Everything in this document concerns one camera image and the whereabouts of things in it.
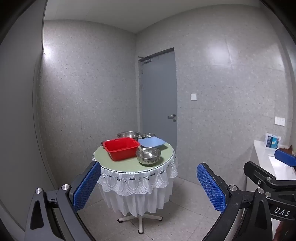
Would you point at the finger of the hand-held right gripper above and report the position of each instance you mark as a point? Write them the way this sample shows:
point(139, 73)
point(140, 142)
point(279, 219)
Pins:
point(256, 172)
point(285, 157)

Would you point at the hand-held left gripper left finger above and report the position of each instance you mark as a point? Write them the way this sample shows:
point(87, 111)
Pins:
point(86, 185)

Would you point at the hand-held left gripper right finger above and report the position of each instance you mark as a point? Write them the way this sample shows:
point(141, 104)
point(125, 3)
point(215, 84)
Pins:
point(210, 187)

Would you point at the red plastic basin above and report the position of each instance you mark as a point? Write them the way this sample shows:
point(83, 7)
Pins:
point(120, 150)

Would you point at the large steel bowl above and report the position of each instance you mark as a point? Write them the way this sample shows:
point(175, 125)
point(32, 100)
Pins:
point(128, 134)

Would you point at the medium steel bowl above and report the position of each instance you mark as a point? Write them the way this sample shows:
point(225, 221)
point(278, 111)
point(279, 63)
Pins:
point(148, 156)

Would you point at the small steel bowl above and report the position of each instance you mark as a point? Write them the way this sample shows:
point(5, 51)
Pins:
point(148, 135)

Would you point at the white counter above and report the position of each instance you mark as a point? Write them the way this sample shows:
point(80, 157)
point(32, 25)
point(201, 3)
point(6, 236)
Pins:
point(263, 153)

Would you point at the blue and white tissue packet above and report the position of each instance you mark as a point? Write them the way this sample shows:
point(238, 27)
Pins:
point(272, 141)

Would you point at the round table with lace cloth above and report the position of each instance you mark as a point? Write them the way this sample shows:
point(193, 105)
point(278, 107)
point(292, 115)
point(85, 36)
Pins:
point(136, 183)

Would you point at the white table base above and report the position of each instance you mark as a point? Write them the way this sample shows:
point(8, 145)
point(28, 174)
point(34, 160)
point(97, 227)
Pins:
point(140, 220)

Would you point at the grey door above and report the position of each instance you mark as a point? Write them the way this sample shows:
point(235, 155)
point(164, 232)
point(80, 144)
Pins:
point(159, 92)

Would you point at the metal door closer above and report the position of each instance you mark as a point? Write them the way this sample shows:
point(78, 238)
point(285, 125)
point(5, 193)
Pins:
point(145, 60)

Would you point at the white wall socket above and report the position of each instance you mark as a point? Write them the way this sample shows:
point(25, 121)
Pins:
point(280, 121)

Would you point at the white light switch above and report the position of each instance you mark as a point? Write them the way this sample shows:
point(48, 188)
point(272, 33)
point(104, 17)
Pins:
point(193, 96)

